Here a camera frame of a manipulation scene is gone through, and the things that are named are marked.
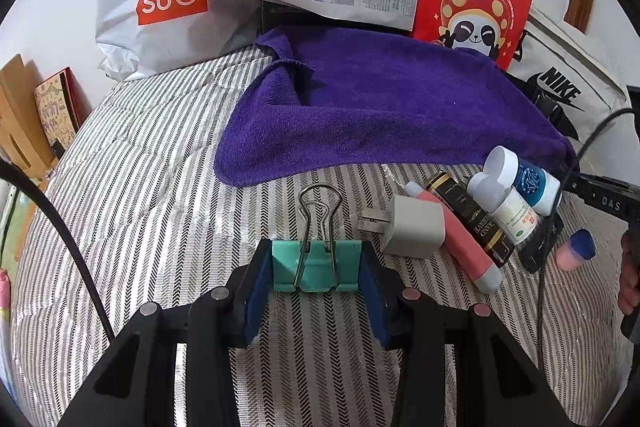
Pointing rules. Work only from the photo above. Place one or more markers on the pink bottle blue cap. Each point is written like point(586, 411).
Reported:
point(577, 250)

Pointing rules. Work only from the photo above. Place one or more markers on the patterned red book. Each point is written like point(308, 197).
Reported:
point(60, 111)

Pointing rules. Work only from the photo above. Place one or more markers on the pink tube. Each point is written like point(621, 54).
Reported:
point(477, 265)

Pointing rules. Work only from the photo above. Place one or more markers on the person's right hand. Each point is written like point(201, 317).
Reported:
point(628, 295)

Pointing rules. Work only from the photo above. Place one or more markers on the black gold tube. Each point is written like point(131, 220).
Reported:
point(483, 229)

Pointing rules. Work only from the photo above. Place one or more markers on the black Horizon case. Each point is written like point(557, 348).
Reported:
point(534, 250)

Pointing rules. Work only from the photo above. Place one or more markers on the teal binder clip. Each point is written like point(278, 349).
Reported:
point(316, 266)

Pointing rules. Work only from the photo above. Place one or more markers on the blue white bottle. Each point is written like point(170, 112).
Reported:
point(538, 187)

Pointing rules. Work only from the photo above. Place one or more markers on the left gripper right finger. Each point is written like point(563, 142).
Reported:
point(380, 288)

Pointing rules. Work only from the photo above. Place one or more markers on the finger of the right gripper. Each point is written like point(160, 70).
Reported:
point(617, 198)

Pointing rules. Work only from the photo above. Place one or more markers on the white Nike bag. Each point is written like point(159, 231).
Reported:
point(561, 71)

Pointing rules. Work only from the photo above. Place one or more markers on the purple towel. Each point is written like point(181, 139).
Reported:
point(339, 96)

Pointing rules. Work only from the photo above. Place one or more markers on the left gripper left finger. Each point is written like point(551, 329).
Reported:
point(251, 285)

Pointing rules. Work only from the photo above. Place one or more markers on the white pill bottle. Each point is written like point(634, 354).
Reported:
point(505, 206)

